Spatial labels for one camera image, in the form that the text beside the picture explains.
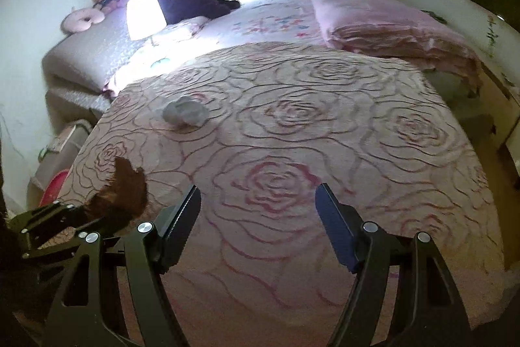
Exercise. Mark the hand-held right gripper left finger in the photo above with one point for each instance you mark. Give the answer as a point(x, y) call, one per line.
point(183, 219)

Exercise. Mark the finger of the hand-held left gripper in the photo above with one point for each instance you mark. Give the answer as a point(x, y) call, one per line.
point(107, 227)
point(71, 213)

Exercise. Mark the grey bed frame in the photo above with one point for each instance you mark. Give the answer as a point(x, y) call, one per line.
point(69, 101)

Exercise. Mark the grey headboard cushion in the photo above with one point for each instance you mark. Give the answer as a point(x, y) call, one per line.
point(85, 54)

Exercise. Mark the rose pattern blanket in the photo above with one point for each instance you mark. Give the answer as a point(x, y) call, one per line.
point(292, 135)

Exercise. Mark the floral bed sheet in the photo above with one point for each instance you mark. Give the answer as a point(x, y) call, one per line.
point(260, 26)

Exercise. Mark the brown sock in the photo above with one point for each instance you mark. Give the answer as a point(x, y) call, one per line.
point(122, 190)

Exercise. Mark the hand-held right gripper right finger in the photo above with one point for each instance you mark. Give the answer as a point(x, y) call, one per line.
point(337, 219)

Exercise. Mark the pink plastic basket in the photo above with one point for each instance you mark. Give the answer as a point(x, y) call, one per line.
point(55, 188)

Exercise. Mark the folded pink quilt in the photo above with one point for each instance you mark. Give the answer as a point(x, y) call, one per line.
point(378, 30)

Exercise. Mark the small green object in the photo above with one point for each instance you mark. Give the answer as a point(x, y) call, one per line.
point(43, 156)

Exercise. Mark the pink plush toy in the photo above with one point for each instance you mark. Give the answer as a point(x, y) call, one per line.
point(87, 19)

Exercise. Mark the white table lamp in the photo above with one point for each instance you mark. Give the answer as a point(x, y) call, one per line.
point(145, 15)

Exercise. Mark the light wooden desk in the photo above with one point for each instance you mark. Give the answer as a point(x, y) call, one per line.
point(501, 115)

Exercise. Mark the grey crumpled tissue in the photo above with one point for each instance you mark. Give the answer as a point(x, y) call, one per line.
point(185, 112)

